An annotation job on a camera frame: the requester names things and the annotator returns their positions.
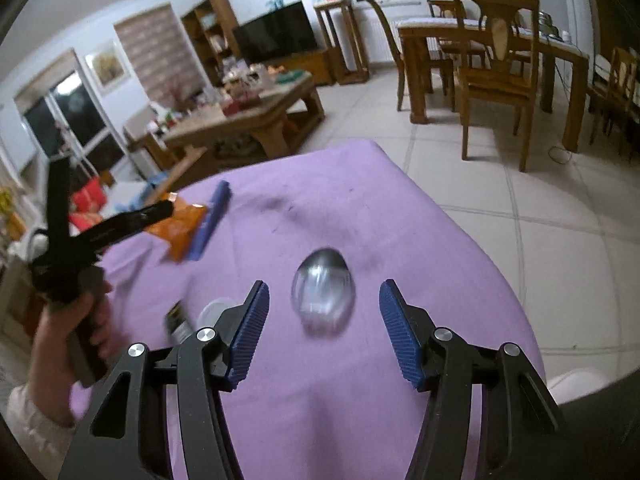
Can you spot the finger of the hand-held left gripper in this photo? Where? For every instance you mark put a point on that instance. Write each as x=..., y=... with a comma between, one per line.
x=57, y=200
x=125, y=225

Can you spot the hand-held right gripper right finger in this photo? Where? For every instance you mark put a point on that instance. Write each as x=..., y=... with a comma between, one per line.
x=400, y=335

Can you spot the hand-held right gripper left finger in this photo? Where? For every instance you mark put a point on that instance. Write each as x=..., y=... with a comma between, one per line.
x=250, y=335

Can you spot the orange snack packet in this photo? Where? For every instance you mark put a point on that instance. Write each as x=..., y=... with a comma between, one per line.
x=177, y=230

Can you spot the clear glass cup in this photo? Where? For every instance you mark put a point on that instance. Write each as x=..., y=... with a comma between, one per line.
x=322, y=292

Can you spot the person's left forearm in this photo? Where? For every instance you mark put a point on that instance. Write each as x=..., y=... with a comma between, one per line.
x=30, y=435

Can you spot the person's left hand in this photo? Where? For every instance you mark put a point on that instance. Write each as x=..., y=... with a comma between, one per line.
x=50, y=355

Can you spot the red cushion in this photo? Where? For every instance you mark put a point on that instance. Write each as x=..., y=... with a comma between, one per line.
x=87, y=200

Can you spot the blue cloth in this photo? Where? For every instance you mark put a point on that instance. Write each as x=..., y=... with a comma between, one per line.
x=145, y=192

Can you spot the white round cup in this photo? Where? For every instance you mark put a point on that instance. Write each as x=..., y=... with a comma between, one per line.
x=215, y=312

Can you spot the black and gold packet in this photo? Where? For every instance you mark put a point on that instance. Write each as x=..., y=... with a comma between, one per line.
x=177, y=325

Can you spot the white-framed balcony door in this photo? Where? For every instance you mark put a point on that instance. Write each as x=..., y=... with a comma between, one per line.
x=65, y=115

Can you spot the framed painting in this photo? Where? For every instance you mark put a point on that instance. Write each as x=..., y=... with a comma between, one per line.
x=107, y=67

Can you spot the purple tablecloth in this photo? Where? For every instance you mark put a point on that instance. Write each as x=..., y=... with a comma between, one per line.
x=325, y=210

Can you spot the wooden coffee table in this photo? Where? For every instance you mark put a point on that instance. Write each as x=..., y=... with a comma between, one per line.
x=250, y=115

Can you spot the pink roller blind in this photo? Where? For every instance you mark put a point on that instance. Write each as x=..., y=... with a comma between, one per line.
x=150, y=55

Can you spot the clutter of small items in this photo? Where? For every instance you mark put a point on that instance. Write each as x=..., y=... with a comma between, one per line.
x=235, y=85

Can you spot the wooden bookshelf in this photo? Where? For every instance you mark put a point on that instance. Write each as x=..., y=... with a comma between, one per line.
x=210, y=40

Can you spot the black television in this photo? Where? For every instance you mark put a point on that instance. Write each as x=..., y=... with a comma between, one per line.
x=275, y=35

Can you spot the wooden television cabinet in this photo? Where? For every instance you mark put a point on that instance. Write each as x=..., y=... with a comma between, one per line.
x=310, y=67

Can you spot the wooden dining chair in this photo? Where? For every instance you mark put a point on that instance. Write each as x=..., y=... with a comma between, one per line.
x=495, y=85
x=622, y=80
x=442, y=10

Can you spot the tall wooden side stand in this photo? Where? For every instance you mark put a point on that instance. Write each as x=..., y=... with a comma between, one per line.
x=342, y=40

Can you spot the white radiator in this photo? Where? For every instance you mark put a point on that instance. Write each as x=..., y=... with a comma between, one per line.
x=380, y=35

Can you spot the wooden chair with curved back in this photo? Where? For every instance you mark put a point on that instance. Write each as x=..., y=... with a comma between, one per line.
x=385, y=25

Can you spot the wooden dining table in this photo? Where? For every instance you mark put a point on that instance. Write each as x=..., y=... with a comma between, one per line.
x=500, y=40

